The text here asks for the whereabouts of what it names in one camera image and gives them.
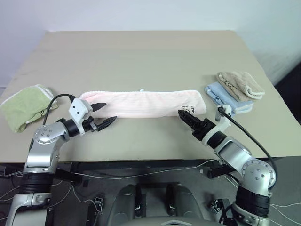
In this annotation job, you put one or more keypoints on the black table clamp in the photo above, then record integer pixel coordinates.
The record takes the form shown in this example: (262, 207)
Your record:
(218, 171)

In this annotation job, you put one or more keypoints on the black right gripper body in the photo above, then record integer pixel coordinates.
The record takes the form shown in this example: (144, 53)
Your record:
(201, 129)

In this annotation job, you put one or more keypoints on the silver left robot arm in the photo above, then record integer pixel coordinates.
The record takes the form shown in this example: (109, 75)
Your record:
(41, 150)

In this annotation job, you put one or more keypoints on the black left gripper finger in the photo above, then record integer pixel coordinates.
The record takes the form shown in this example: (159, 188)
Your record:
(107, 123)
(98, 106)

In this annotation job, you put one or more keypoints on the folded beige towel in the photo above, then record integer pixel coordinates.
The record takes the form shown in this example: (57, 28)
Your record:
(240, 82)

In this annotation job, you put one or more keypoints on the folded blue towel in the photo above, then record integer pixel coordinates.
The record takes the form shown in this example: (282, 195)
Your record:
(240, 106)

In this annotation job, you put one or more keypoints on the small black metal caster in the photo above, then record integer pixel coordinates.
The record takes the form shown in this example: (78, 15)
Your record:
(219, 206)
(98, 203)

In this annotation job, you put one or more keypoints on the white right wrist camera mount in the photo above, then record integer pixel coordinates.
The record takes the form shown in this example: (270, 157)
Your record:
(219, 127)

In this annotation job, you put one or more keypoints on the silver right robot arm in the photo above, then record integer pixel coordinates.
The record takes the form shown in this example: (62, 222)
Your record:
(235, 153)

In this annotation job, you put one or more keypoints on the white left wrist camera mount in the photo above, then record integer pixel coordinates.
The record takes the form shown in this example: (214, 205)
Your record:
(78, 109)

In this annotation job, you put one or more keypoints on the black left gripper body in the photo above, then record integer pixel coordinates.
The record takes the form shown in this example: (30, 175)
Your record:
(89, 126)

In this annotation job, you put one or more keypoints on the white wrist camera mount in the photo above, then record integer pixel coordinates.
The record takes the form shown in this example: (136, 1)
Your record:
(219, 127)
(78, 109)

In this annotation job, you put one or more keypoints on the grey rounded robot base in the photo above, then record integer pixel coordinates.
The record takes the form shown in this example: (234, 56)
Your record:
(155, 202)

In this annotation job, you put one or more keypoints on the long pink towel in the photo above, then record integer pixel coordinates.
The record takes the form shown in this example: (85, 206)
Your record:
(145, 103)

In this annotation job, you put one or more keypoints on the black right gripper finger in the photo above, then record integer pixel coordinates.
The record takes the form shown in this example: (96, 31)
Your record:
(187, 122)
(190, 115)

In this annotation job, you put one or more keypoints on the folded green towel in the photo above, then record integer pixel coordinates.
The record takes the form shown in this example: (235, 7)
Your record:
(23, 106)

